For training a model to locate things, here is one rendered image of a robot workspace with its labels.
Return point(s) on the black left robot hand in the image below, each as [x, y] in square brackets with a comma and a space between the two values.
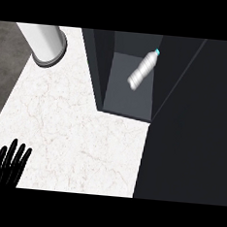
[8, 169]

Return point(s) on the dark grey cabinet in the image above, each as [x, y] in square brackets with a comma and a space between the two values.
[127, 84]

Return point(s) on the clear plastic water bottle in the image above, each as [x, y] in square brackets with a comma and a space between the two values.
[143, 70]

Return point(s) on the white cylinder with grey base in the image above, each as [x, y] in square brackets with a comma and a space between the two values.
[45, 43]

